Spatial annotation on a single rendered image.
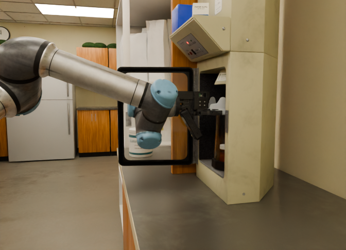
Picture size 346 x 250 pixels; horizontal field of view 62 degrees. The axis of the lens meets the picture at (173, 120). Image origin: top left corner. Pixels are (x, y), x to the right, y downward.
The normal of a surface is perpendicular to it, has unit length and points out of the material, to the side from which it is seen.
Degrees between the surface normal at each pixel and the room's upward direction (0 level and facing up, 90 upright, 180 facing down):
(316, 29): 90
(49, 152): 90
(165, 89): 46
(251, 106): 90
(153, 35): 84
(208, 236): 0
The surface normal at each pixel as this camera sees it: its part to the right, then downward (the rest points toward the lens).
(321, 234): 0.00, -1.00
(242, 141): 0.23, 0.10
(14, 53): -0.11, 0.00
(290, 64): -0.97, 0.02
